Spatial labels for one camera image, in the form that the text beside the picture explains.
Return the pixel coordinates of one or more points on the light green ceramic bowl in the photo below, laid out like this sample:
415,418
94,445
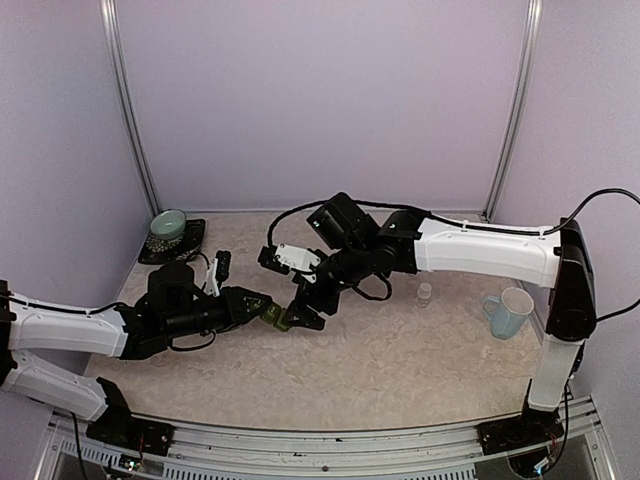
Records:
169,224

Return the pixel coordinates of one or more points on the black patterned tray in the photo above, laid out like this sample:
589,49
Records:
156,251

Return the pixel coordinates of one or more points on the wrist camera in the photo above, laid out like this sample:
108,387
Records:
217,273
285,258

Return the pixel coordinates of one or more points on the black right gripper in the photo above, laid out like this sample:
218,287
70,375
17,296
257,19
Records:
305,294

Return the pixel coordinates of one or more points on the light blue mug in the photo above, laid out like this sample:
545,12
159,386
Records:
507,312

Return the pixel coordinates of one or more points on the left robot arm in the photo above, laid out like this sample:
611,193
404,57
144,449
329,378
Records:
172,307

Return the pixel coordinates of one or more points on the aluminium front rail frame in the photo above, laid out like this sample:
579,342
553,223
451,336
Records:
200,451

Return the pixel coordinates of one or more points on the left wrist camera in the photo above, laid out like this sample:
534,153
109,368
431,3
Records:
217,273

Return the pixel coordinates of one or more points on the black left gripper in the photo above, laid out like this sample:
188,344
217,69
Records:
235,308

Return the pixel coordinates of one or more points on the green pill organizer box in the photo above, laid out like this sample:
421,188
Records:
277,317

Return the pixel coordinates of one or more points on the right aluminium corner post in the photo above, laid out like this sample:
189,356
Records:
517,107

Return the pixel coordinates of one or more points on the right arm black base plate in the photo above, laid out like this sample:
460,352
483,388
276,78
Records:
514,433

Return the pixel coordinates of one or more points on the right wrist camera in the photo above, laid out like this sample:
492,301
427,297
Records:
285,258

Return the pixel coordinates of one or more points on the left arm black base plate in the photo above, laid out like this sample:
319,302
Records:
133,433

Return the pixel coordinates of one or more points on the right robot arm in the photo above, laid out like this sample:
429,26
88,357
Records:
413,240

